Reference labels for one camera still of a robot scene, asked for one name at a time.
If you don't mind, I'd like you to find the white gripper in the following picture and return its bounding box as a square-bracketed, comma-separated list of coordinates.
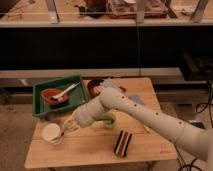
[62, 115, 79, 134]

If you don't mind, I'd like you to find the gold metal fork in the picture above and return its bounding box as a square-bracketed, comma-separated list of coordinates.
[50, 123, 80, 144]

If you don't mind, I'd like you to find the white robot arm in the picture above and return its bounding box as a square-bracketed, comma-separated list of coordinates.
[65, 87, 213, 171]

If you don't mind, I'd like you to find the white paper cup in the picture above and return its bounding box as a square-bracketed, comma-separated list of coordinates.
[41, 123, 61, 144]

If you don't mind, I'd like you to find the green cup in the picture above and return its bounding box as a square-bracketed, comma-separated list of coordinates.
[96, 113, 116, 129]

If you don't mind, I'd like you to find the green plastic tray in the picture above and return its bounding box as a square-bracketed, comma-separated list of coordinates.
[32, 75, 89, 118]

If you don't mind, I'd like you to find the white plastic spoon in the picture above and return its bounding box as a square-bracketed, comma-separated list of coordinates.
[52, 82, 80, 100]

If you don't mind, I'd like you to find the brown clay bowl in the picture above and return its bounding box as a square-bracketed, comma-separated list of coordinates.
[41, 88, 68, 106]

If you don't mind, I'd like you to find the dark brown plate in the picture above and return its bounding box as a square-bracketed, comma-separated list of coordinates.
[86, 78, 127, 100]

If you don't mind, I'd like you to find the striped rectangular block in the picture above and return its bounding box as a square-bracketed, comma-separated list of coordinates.
[114, 130, 132, 158]

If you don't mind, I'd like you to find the grey blue cloth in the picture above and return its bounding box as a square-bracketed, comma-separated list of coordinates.
[97, 78, 114, 91]

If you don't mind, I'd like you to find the black foot pedal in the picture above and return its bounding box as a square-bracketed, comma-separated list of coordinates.
[189, 120, 205, 129]

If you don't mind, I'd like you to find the blue brush yellow handle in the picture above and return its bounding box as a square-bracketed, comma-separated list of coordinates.
[128, 95, 150, 133]

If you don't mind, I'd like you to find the black floor cable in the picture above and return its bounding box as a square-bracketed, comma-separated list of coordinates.
[174, 79, 213, 171]

